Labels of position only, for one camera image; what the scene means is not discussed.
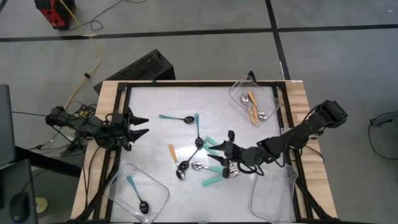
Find grey laptop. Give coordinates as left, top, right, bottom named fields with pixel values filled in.
left=0, top=83, right=17, bottom=170

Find black side desk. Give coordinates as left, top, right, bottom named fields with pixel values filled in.
left=0, top=145, right=83, bottom=224

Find black table frame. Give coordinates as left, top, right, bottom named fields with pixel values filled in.
left=93, top=80, right=315, bottom=224

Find black computer mouse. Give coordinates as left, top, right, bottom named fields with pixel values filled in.
left=8, top=191, right=31, bottom=224

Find black device cable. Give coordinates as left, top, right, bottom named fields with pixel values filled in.
left=368, top=119, right=398, bottom=161

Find yellow power cable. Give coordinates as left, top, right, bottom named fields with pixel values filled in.
left=58, top=0, right=103, bottom=110

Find black floor stand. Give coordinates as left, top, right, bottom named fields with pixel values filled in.
left=60, top=136, right=91, bottom=157

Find black floor cable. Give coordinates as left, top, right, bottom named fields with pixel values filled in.
left=67, top=0, right=149, bottom=32

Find black floor device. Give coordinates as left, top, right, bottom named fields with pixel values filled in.
left=369, top=110, right=398, bottom=128

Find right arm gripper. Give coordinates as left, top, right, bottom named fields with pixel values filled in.
left=207, top=130, right=259, bottom=180

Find black perforated computer tower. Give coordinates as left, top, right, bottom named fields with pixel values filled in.
left=93, top=48, right=177, bottom=96

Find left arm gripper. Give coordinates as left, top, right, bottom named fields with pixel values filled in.
left=110, top=106, right=150, bottom=152

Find clear plastic container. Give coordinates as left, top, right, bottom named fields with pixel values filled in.
left=104, top=161, right=171, bottom=224
left=249, top=157, right=299, bottom=224
left=228, top=75, right=282, bottom=128

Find red and black box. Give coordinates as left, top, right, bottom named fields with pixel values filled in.
left=33, top=0, right=76, bottom=30

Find yellow tape roll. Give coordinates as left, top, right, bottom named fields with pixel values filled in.
left=35, top=197, right=49, bottom=215

